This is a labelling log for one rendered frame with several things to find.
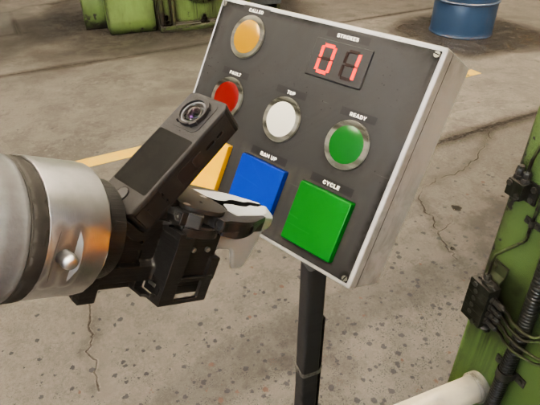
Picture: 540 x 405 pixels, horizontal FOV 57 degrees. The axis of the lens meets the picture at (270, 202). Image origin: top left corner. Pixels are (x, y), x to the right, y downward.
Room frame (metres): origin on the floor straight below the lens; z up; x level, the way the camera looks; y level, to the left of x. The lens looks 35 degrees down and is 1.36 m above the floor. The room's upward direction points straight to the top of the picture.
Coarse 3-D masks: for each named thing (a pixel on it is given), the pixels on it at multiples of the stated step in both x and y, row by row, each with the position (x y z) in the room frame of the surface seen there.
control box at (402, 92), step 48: (240, 0) 0.72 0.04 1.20; (288, 48) 0.62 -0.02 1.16; (384, 48) 0.55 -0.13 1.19; (432, 48) 0.52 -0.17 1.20; (240, 96) 0.63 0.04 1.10; (288, 96) 0.59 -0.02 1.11; (336, 96) 0.55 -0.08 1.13; (384, 96) 0.52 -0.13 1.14; (432, 96) 0.49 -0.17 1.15; (240, 144) 0.59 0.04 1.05; (288, 144) 0.55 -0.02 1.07; (384, 144) 0.48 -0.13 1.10; (432, 144) 0.51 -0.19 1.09; (288, 192) 0.51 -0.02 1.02; (336, 192) 0.48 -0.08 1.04; (384, 192) 0.45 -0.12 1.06; (384, 240) 0.45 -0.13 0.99
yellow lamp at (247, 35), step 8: (240, 24) 0.69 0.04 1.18; (248, 24) 0.68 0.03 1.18; (256, 24) 0.67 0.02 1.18; (240, 32) 0.68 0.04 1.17; (248, 32) 0.67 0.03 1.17; (256, 32) 0.66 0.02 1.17; (240, 40) 0.67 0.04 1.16; (248, 40) 0.66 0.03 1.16; (256, 40) 0.66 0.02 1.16; (240, 48) 0.67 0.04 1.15; (248, 48) 0.66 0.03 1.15
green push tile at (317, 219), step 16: (304, 192) 0.49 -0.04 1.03; (320, 192) 0.48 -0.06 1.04; (304, 208) 0.48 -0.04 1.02; (320, 208) 0.47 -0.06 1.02; (336, 208) 0.46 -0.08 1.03; (352, 208) 0.46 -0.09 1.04; (288, 224) 0.48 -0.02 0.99; (304, 224) 0.47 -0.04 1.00; (320, 224) 0.46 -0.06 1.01; (336, 224) 0.45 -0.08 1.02; (288, 240) 0.47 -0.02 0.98; (304, 240) 0.46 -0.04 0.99; (320, 240) 0.45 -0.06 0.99; (336, 240) 0.44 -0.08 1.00; (320, 256) 0.44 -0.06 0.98
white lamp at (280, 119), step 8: (280, 104) 0.58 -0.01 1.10; (288, 104) 0.58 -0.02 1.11; (272, 112) 0.58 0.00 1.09; (280, 112) 0.58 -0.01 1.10; (288, 112) 0.57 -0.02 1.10; (272, 120) 0.58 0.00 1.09; (280, 120) 0.57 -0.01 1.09; (288, 120) 0.56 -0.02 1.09; (272, 128) 0.57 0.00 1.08; (280, 128) 0.56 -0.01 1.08; (288, 128) 0.56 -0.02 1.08; (280, 136) 0.56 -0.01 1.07
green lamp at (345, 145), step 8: (344, 128) 0.52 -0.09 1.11; (352, 128) 0.51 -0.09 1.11; (336, 136) 0.52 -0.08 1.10; (344, 136) 0.51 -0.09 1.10; (352, 136) 0.51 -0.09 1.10; (360, 136) 0.50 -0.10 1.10; (336, 144) 0.51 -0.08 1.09; (344, 144) 0.50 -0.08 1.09; (352, 144) 0.50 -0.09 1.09; (360, 144) 0.50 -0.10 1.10; (336, 152) 0.51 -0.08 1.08; (344, 152) 0.50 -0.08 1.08; (352, 152) 0.49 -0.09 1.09; (360, 152) 0.49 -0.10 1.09; (336, 160) 0.50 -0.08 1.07; (344, 160) 0.49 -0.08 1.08; (352, 160) 0.49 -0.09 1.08
